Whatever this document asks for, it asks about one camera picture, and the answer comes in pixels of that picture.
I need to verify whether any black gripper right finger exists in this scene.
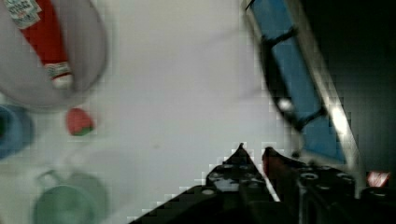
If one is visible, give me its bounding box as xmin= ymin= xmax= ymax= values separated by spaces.
xmin=262 ymin=147 xmax=355 ymax=202

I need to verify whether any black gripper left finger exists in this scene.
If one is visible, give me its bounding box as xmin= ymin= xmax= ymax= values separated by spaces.
xmin=202 ymin=143 xmax=271 ymax=203

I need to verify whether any black toaster oven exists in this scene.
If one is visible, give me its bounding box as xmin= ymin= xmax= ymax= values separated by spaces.
xmin=243 ymin=0 xmax=395 ymax=189

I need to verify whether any red toy strawberry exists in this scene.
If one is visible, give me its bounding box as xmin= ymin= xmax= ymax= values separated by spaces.
xmin=66 ymin=108 xmax=94 ymax=136

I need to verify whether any blue bowl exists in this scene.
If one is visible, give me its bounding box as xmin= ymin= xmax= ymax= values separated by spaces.
xmin=0 ymin=105 xmax=34 ymax=160

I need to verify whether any grey round plate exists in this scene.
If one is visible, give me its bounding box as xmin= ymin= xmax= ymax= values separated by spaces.
xmin=0 ymin=0 xmax=107 ymax=107

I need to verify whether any red ketchup bottle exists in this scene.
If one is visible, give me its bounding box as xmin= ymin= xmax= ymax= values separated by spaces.
xmin=2 ymin=0 xmax=74 ymax=90

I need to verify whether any green cup with handle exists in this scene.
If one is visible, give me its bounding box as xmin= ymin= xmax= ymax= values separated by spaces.
xmin=31 ymin=170 xmax=109 ymax=224

